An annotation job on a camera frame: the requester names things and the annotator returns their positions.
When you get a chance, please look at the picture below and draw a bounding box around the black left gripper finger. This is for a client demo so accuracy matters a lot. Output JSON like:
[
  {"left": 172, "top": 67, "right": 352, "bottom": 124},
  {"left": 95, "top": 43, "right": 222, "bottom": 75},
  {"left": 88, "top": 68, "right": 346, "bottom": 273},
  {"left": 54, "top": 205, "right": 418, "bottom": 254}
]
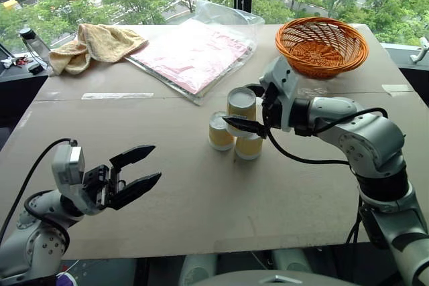
[
  {"left": 107, "top": 171, "right": 163, "bottom": 212},
  {"left": 109, "top": 145, "right": 157, "bottom": 180}
]

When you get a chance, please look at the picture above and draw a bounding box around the yellow white paper cup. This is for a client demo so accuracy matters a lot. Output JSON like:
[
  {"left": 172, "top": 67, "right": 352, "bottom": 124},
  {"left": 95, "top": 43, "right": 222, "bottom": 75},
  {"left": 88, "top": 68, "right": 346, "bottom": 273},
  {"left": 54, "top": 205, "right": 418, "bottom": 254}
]
[
  {"left": 234, "top": 134, "right": 263, "bottom": 161},
  {"left": 226, "top": 86, "right": 258, "bottom": 137},
  {"left": 208, "top": 111, "right": 235, "bottom": 152}
]

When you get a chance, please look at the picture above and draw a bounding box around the thin black cable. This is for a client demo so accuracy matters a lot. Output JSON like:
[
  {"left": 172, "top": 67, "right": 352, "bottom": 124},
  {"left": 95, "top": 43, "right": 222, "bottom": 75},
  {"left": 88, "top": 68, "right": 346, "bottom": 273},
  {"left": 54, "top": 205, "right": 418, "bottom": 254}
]
[{"left": 345, "top": 194, "right": 365, "bottom": 244}]

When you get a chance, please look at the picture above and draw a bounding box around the orange woven basket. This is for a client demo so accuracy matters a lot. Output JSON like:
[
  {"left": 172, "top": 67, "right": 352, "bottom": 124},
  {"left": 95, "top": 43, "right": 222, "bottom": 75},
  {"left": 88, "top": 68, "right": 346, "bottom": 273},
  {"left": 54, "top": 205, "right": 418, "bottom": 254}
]
[{"left": 275, "top": 17, "right": 370, "bottom": 80}]

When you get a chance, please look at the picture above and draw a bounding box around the pink paper sheet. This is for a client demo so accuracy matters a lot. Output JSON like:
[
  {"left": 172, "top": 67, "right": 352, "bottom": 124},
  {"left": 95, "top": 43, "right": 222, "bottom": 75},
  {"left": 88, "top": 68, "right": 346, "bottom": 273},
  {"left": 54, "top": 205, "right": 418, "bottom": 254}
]
[{"left": 129, "top": 26, "right": 252, "bottom": 94}]

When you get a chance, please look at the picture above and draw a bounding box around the pink cloth in plastic bag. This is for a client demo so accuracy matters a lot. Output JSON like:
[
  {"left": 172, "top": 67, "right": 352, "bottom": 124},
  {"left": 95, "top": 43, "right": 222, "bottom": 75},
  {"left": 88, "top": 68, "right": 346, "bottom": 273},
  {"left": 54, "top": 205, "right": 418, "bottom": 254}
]
[{"left": 125, "top": 0, "right": 265, "bottom": 106}]

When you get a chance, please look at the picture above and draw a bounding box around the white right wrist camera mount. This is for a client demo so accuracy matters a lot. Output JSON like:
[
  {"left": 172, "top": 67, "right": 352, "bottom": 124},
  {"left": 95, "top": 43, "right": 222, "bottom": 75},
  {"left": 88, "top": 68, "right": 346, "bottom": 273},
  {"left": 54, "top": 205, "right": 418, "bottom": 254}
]
[{"left": 258, "top": 56, "right": 300, "bottom": 133}]

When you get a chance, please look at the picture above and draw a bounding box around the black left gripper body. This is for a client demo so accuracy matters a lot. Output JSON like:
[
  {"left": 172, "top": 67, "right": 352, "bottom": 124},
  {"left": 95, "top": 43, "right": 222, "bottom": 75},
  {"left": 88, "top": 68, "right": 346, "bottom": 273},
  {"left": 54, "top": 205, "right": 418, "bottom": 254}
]
[{"left": 81, "top": 164, "right": 127, "bottom": 210}]

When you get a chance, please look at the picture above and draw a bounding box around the clear tape strip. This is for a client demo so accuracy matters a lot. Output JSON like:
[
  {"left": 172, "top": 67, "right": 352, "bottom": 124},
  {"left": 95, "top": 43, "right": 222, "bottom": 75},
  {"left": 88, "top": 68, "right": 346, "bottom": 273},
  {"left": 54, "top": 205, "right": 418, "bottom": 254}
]
[{"left": 80, "top": 92, "right": 156, "bottom": 100}]

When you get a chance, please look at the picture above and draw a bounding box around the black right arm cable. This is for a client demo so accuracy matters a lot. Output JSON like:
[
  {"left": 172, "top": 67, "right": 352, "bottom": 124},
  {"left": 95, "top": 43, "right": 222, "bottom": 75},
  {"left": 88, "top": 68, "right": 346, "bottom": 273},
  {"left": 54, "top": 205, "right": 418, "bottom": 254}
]
[{"left": 263, "top": 107, "right": 389, "bottom": 166}]

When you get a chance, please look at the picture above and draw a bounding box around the white window handle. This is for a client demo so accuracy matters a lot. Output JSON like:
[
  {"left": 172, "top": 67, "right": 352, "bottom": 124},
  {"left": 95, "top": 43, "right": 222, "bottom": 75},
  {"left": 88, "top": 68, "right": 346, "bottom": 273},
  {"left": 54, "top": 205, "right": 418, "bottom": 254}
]
[{"left": 410, "top": 37, "right": 429, "bottom": 64}]

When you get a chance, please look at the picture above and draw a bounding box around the yellow towel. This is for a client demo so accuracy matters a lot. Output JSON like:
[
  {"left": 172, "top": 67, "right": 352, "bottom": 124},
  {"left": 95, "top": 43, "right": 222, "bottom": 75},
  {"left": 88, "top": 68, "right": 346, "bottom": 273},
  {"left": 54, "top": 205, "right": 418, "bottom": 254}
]
[{"left": 48, "top": 23, "right": 149, "bottom": 76}]

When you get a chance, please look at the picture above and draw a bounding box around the black side table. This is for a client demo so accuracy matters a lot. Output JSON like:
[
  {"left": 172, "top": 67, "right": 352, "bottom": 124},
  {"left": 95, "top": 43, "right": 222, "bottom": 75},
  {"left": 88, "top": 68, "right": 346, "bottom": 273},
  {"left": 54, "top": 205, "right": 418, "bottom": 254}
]
[{"left": 0, "top": 42, "right": 51, "bottom": 153}]

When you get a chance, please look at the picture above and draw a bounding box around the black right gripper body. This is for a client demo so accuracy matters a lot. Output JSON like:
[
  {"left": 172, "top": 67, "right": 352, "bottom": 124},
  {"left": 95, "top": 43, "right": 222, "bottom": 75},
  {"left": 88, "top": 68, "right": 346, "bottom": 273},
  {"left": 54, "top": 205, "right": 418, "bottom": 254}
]
[{"left": 261, "top": 84, "right": 283, "bottom": 129}]

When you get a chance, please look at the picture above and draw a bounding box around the beige tape strip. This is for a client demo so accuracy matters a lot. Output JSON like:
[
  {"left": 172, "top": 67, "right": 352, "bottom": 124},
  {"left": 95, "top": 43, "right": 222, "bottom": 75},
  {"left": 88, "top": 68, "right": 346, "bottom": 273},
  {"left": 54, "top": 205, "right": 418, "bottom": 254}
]
[{"left": 381, "top": 84, "right": 414, "bottom": 94}]

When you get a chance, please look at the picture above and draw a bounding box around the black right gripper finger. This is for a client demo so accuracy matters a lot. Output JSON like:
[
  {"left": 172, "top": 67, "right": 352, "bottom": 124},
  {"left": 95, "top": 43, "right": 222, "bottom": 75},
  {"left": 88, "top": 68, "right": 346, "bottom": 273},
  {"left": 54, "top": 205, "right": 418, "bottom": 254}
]
[
  {"left": 222, "top": 115, "right": 269, "bottom": 140},
  {"left": 245, "top": 82, "right": 268, "bottom": 98}
]

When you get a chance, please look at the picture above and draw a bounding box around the clear bottle with black cap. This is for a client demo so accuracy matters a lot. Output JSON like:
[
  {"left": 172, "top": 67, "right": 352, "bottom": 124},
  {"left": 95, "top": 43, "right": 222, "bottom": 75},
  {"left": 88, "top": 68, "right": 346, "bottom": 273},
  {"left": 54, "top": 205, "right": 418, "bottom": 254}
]
[{"left": 18, "top": 27, "right": 52, "bottom": 67}]

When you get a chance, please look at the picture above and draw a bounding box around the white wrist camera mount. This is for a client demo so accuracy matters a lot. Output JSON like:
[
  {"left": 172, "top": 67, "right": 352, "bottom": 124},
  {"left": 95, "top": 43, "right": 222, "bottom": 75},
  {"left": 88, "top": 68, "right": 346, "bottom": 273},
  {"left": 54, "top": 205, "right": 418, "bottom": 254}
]
[
  {"left": 258, "top": 56, "right": 300, "bottom": 133},
  {"left": 51, "top": 143, "right": 105, "bottom": 216}
]

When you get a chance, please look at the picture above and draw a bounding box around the grey rounded robot leg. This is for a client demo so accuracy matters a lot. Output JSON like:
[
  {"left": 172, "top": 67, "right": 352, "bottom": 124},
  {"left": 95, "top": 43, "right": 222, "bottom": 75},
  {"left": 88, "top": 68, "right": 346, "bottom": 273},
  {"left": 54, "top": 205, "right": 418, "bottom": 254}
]
[
  {"left": 270, "top": 248, "right": 315, "bottom": 273},
  {"left": 178, "top": 253, "right": 219, "bottom": 286}
]

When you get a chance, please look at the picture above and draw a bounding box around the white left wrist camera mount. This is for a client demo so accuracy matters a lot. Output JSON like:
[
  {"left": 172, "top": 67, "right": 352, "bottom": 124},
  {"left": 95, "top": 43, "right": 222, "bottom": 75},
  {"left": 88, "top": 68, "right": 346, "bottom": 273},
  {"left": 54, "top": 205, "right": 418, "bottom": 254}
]
[{"left": 51, "top": 143, "right": 105, "bottom": 216}]

